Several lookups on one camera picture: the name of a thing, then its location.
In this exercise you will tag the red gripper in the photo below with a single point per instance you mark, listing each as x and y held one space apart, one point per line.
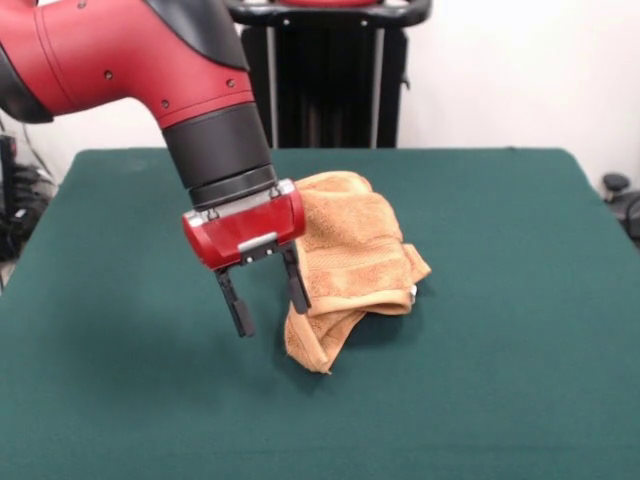
250 230

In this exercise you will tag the dark green tablecloth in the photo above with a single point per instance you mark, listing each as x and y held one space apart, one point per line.
150 350

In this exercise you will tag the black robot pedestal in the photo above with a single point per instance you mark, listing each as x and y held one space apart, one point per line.
340 75

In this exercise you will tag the orange terry towel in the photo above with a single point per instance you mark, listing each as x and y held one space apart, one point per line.
360 225

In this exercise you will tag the black electronics box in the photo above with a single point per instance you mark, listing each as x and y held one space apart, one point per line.
7 170

